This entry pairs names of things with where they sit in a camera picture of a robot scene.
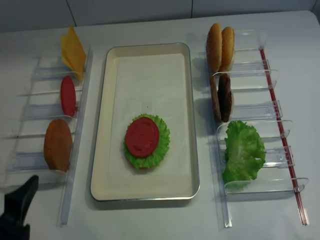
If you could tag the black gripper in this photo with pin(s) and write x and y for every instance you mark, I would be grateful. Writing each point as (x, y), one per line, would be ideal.
(16, 206)

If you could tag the clear acrylic left rack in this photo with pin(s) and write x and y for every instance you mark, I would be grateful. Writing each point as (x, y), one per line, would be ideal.
(30, 83)

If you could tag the green lettuce leaf on tray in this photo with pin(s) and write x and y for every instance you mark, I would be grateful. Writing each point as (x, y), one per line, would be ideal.
(160, 151)

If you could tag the cream metal tray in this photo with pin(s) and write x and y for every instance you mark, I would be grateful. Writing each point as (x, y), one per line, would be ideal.
(107, 186)

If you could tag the right dark meat patty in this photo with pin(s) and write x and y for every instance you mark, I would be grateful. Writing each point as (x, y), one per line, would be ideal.
(225, 97)

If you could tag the left burger bun half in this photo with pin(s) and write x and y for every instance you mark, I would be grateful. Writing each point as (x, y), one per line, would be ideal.
(214, 47)

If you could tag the yellow cheese slices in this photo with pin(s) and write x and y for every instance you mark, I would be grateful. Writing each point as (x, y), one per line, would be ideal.
(72, 53)

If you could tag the burger bun half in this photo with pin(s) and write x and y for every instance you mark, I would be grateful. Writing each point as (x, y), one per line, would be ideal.
(228, 45)
(214, 47)

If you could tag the brown toasted bread slice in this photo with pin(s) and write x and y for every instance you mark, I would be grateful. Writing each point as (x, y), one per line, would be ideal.
(58, 145)

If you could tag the right burger bun half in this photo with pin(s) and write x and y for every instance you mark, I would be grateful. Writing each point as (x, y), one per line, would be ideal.
(228, 45)

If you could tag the left brown meat patty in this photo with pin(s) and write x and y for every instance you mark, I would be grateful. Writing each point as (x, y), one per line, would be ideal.
(215, 100)

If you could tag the bread slice under lettuce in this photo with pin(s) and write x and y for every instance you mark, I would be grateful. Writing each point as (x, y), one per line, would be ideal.
(141, 168)

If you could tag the green lettuce leaf in rack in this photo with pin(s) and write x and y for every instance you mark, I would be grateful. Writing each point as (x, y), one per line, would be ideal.
(245, 152)

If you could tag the clear acrylic right rack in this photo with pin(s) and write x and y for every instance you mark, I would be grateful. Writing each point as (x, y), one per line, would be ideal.
(253, 84)

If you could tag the red tomato slice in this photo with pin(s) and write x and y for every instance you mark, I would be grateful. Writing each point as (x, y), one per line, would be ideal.
(68, 96)
(142, 137)

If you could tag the white paper tray liner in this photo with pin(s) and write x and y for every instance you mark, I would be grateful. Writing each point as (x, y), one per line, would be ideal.
(154, 85)

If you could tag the clear acrylic rack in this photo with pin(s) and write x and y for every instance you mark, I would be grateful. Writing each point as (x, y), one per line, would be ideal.
(30, 83)
(253, 84)

